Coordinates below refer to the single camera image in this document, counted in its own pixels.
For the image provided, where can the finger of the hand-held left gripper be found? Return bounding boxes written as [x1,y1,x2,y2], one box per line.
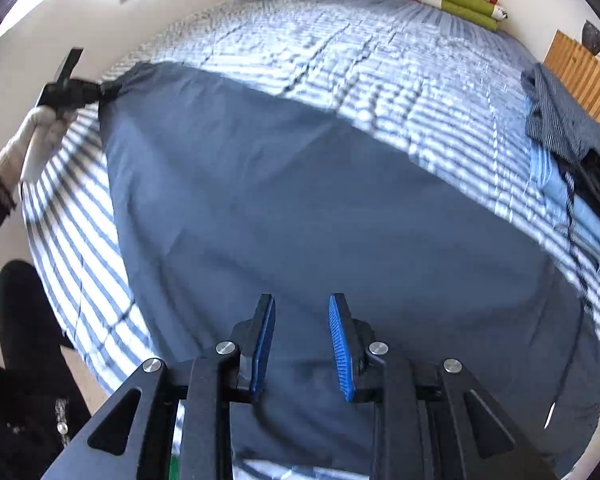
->
[96,81,124,107]

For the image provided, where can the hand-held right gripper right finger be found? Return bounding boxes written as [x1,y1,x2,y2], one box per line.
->
[328,293,561,480]

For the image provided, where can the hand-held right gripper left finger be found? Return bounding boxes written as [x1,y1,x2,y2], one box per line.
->
[40,294,277,480]

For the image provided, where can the dark navy pants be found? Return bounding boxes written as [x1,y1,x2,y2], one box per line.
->
[100,61,600,468]

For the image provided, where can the person's left hand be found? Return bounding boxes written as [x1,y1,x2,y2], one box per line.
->
[0,107,78,186]

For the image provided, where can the blue striped quilt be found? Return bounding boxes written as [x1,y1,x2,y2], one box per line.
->
[20,75,600,480]

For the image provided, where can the person's leg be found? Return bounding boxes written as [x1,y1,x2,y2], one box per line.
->
[0,259,76,376]

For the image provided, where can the blue checkered bed sheet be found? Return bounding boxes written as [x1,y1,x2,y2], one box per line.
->
[105,0,546,126]

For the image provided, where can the person's torso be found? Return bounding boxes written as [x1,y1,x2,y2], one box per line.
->
[0,365,93,480]

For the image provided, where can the wooden slat railing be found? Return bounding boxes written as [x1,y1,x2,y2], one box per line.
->
[544,30,600,143]

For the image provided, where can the dark speckled vase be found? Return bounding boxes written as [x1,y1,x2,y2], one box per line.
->
[581,20,600,55]

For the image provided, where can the navy white striped cord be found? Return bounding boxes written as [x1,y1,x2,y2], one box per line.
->
[562,170,598,311]

